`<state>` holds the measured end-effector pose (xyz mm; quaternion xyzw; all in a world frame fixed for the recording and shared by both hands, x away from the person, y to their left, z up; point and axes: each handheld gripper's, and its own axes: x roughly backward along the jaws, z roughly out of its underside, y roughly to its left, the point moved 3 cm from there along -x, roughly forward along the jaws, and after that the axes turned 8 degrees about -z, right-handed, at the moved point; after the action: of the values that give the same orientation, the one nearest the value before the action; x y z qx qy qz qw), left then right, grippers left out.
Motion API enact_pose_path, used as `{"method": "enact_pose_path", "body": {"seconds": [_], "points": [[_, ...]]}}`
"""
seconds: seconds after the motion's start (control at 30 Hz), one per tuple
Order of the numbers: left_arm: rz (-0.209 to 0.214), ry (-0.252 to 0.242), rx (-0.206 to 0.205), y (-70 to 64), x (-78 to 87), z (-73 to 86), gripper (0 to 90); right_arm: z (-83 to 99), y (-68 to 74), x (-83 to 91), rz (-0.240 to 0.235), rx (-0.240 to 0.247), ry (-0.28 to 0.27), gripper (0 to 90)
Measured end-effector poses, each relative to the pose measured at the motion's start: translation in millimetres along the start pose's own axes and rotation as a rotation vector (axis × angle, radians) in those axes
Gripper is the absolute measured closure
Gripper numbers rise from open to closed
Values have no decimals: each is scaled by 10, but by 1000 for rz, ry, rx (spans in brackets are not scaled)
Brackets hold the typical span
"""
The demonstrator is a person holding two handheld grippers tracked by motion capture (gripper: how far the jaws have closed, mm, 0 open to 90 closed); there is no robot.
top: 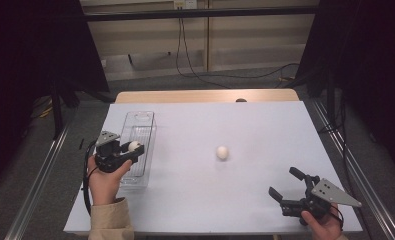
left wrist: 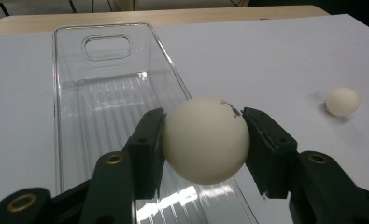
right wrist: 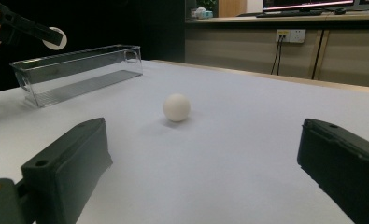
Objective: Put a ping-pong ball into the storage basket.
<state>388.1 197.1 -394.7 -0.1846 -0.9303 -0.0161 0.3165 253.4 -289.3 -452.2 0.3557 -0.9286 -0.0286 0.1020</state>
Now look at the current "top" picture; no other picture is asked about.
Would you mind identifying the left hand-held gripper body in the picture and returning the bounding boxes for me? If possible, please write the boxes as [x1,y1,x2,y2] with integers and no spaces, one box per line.
[94,130,134,174]

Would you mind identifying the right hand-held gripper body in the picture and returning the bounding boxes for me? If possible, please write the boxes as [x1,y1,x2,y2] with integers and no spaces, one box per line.
[279,173,363,221]

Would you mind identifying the white ball with black mark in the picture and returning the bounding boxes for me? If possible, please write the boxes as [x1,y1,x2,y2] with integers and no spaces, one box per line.
[127,140,143,152]

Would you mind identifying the clear plastic container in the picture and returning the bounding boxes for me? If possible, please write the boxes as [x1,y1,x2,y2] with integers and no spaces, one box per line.
[119,110,158,192]

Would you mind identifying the plain white ball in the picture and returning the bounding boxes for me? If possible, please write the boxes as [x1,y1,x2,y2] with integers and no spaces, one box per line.
[215,145,230,161]

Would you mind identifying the person's left hand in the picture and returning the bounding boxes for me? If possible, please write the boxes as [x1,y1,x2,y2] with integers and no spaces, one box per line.
[86,154,134,207]

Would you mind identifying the person's right hand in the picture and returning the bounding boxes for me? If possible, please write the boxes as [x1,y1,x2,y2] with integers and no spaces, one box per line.
[300,203,345,240]

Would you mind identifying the white table cover sheet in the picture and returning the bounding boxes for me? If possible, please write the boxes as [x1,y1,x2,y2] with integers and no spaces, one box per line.
[63,100,364,235]

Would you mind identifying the black stand leg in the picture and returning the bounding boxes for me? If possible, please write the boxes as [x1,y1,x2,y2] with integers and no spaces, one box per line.
[49,79,65,141]

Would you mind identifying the wooden table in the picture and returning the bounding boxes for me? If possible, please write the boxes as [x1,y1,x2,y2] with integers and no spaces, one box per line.
[114,88,301,105]

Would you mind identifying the black curtain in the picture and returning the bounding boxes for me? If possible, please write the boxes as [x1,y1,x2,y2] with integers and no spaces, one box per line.
[0,0,111,192]
[293,0,395,178]

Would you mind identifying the black horizontal bar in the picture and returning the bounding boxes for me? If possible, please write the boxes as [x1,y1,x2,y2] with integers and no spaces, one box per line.
[82,5,320,23]

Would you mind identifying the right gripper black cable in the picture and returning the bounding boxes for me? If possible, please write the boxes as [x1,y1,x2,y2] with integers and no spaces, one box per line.
[329,204,346,232]

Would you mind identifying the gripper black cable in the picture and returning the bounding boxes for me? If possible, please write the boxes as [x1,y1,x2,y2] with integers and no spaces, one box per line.
[329,204,346,232]
[81,139,100,216]

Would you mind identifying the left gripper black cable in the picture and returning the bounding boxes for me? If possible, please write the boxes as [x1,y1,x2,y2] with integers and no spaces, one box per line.
[81,139,100,216]

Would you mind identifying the metal floor rail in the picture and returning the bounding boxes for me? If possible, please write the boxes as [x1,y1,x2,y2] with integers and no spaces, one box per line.
[309,99,395,240]
[4,119,73,240]

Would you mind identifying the yellow cable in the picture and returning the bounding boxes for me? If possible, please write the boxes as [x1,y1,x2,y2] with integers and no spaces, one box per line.
[34,96,55,118]

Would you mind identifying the long black floor cable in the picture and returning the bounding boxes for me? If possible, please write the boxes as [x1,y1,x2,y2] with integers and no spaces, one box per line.
[175,18,301,90]

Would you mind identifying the wall outlet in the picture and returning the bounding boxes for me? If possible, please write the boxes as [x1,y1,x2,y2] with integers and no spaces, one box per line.
[173,0,199,10]

